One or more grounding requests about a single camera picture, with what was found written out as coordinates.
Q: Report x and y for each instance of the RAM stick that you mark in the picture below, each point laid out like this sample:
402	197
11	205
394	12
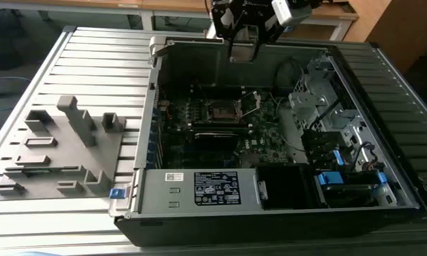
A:
221	125

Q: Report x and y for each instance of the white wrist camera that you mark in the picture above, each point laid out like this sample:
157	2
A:
289	13

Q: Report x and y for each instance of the blue disk carrier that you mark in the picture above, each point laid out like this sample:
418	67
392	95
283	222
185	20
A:
329	177

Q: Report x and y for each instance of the grey parts rack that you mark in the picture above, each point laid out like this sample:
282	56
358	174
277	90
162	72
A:
67	149

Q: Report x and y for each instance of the black hard disk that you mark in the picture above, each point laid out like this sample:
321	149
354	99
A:
345	193

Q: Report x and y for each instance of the silver power supply unit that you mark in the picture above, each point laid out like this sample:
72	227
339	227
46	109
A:
157	192

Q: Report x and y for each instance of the chipset heatsink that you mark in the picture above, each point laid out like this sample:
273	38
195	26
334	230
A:
250	159

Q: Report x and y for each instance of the black open PC case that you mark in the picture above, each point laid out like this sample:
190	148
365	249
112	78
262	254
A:
270	229

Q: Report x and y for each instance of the green motherboard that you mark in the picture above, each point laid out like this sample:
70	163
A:
270	133

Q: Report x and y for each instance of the black chair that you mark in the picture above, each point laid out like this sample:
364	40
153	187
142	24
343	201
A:
3	40

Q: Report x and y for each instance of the black graphics card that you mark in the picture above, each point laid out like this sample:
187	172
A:
215	144

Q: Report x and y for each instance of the pale blue teach pendant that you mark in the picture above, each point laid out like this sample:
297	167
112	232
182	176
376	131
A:
287	29

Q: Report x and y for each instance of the metal drive cage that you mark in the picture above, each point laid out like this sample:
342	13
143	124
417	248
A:
306	101

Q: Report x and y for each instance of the CPU socket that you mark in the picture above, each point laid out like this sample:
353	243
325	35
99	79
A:
221	112

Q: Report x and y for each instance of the wooden cabinet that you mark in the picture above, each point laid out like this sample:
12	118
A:
396	26

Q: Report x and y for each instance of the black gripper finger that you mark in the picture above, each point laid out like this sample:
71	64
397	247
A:
274	32
222	21

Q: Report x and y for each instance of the blue plastic tab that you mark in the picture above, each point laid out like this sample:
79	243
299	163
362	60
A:
381	178
337	157

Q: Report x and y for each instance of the wooden desk white frame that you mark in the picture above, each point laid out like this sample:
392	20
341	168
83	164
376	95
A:
174	5

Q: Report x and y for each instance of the blue case latch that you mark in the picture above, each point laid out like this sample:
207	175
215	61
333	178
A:
116	193

